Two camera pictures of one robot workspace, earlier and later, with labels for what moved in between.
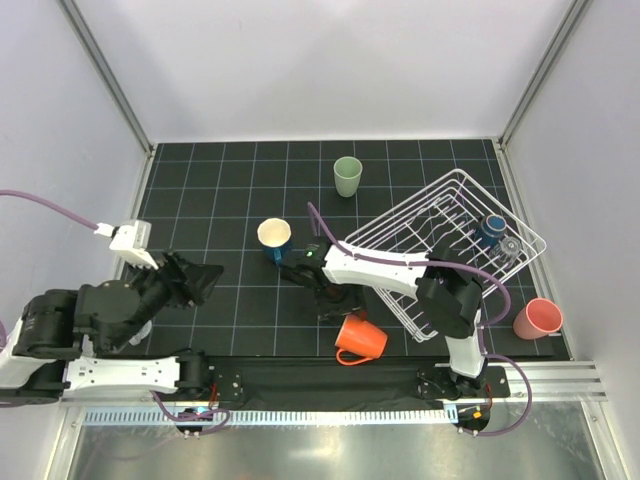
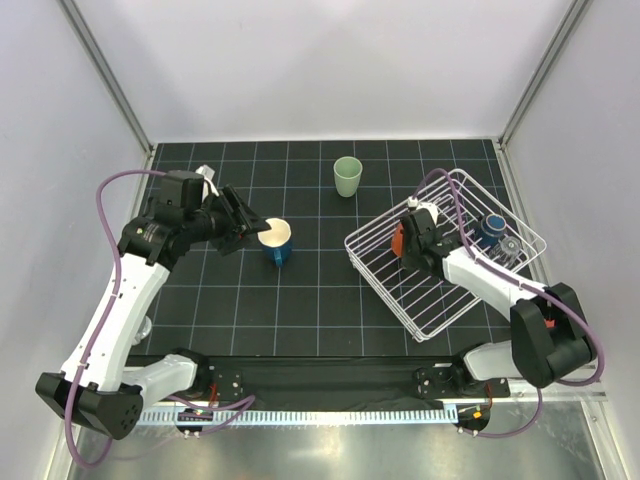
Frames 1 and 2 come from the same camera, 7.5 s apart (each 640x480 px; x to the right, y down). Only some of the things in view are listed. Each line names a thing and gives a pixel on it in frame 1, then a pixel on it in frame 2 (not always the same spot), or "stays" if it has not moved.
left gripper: [189, 284] to [237, 233]
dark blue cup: [491, 230] stays
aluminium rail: [553, 381] stays
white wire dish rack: [454, 213] stays
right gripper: [355, 301] to [406, 260]
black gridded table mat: [246, 206] stays
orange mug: [361, 338] to [397, 240]
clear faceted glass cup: [506, 250] stays
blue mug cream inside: [274, 235] stays
